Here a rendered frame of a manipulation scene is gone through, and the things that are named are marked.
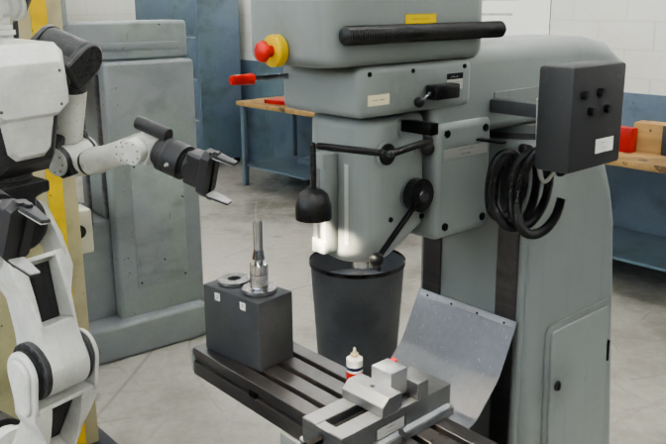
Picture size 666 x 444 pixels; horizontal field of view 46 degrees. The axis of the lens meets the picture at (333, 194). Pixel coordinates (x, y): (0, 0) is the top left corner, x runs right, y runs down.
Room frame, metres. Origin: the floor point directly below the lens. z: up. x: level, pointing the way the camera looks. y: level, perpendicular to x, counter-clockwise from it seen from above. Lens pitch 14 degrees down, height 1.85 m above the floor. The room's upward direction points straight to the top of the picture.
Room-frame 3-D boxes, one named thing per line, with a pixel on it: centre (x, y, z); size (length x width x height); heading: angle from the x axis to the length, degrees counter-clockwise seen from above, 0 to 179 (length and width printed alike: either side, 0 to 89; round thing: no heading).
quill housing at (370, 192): (1.64, -0.07, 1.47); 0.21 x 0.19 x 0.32; 41
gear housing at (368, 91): (1.66, -0.10, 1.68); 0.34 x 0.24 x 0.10; 131
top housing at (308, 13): (1.64, -0.08, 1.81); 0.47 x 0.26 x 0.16; 131
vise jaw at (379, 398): (1.53, -0.08, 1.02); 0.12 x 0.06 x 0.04; 43
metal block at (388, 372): (1.57, -0.12, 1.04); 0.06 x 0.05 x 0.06; 43
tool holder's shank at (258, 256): (1.90, 0.19, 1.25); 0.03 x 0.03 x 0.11
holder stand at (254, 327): (1.94, 0.23, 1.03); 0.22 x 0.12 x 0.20; 48
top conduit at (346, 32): (1.55, -0.19, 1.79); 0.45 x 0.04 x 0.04; 131
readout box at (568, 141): (1.58, -0.51, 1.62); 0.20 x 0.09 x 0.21; 131
